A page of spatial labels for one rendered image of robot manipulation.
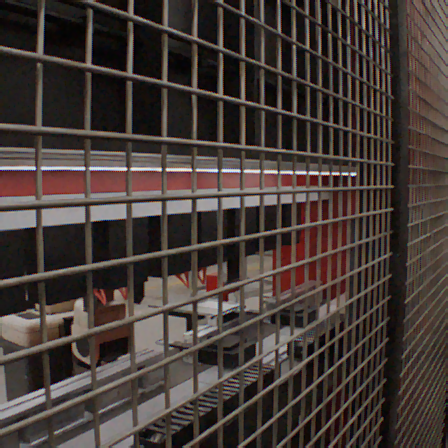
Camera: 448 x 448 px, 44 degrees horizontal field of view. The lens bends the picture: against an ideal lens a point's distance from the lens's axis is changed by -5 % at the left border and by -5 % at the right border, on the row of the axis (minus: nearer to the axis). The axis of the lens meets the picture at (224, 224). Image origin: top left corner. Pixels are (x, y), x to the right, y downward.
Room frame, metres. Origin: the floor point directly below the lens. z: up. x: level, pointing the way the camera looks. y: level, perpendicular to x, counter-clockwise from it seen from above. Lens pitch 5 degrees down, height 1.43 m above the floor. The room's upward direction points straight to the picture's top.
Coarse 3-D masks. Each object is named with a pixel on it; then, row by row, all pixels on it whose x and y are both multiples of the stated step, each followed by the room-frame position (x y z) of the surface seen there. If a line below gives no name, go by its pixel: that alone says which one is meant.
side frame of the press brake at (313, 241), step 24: (432, 0) 2.35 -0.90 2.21; (408, 48) 2.41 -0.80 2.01; (408, 72) 2.41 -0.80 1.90; (408, 96) 2.41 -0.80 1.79; (408, 120) 2.41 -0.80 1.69; (408, 144) 2.41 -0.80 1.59; (336, 192) 2.58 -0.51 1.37; (408, 192) 2.41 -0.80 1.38; (312, 216) 2.64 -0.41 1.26; (336, 216) 2.58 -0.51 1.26; (312, 240) 2.64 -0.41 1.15; (336, 240) 2.58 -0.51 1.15; (288, 264) 2.70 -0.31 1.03; (312, 264) 2.63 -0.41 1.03; (336, 264) 2.58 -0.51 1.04; (288, 288) 2.70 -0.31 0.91; (336, 288) 2.57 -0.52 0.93; (432, 312) 2.35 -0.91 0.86; (336, 408) 2.56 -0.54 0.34; (336, 432) 2.56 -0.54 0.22
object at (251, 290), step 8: (264, 280) 5.98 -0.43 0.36; (200, 288) 5.60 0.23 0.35; (248, 288) 5.70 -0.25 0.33; (256, 288) 5.70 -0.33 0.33; (264, 288) 5.69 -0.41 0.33; (272, 288) 5.51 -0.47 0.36; (216, 296) 5.23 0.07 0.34; (232, 296) 5.31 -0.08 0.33; (248, 296) 5.22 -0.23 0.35; (256, 296) 6.01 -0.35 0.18; (264, 296) 5.95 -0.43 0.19
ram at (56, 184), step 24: (0, 192) 1.02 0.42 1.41; (24, 192) 1.08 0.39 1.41; (48, 192) 1.13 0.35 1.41; (72, 192) 1.19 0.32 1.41; (96, 192) 1.26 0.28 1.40; (120, 192) 1.33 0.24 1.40; (144, 192) 1.41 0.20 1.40; (168, 192) 1.50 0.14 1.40; (0, 216) 1.02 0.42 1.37; (24, 216) 1.07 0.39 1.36; (48, 216) 1.13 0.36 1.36; (72, 216) 1.19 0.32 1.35; (96, 216) 1.26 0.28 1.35; (120, 216) 1.33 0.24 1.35
